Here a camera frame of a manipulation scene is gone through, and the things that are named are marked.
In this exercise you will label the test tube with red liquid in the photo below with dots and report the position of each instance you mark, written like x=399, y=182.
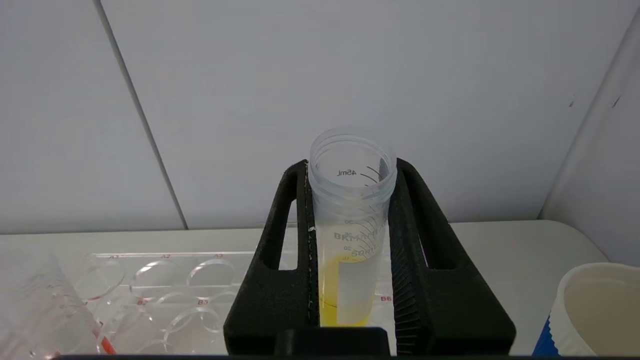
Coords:
x=45, y=310

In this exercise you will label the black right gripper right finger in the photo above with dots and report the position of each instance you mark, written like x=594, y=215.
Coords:
x=440, y=310

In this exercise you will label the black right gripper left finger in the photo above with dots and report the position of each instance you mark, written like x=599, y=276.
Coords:
x=270, y=300

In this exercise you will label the test tube with yellow liquid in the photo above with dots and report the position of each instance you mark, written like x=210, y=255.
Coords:
x=350, y=240

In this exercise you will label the blue and white paper cup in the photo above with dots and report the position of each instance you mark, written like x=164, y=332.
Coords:
x=595, y=310

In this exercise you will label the clear acrylic test tube rack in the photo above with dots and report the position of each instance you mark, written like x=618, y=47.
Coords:
x=175, y=295

